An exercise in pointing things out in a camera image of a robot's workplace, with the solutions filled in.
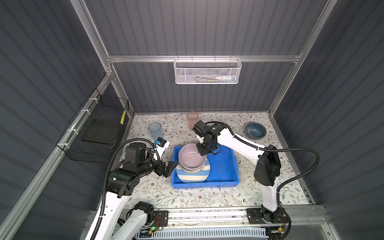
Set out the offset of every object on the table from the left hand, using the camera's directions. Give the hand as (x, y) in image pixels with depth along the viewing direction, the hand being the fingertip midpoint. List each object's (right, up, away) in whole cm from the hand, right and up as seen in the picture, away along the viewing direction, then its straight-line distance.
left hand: (169, 157), depth 68 cm
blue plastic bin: (+30, -13, +24) cm, 40 cm away
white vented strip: (+15, -37, +3) cm, 40 cm away
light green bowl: (+10, -10, +11) cm, 18 cm away
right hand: (+16, -1, +17) cm, 24 cm away
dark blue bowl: (+56, +11, +39) cm, 69 cm away
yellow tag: (-29, +19, +15) cm, 38 cm away
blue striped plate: (+11, -15, +15) cm, 24 cm away
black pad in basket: (-35, +12, +7) cm, 38 cm away
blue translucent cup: (-15, +13, +32) cm, 38 cm away
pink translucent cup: (+10, +20, +35) cm, 42 cm away
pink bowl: (+9, -4, +17) cm, 20 cm away
